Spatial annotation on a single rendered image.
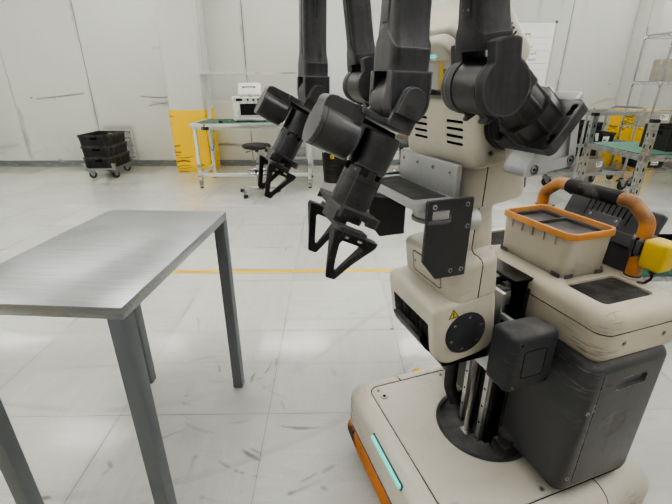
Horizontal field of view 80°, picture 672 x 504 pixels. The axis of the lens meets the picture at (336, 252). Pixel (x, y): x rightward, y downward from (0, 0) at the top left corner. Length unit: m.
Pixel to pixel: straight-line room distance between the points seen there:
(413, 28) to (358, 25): 0.45
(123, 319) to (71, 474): 0.92
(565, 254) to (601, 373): 0.27
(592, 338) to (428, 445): 0.56
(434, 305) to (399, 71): 0.52
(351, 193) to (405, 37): 0.20
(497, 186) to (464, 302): 0.25
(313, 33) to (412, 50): 0.44
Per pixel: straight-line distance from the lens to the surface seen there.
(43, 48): 7.89
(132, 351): 1.03
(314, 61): 0.95
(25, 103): 8.15
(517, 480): 1.30
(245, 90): 5.46
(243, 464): 1.63
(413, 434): 1.32
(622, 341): 1.04
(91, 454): 1.85
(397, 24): 0.56
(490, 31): 0.62
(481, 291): 0.92
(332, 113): 0.52
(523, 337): 0.94
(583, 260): 1.11
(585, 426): 1.14
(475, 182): 0.85
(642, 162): 2.28
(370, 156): 0.55
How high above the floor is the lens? 1.24
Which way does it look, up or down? 23 degrees down
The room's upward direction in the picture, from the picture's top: straight up
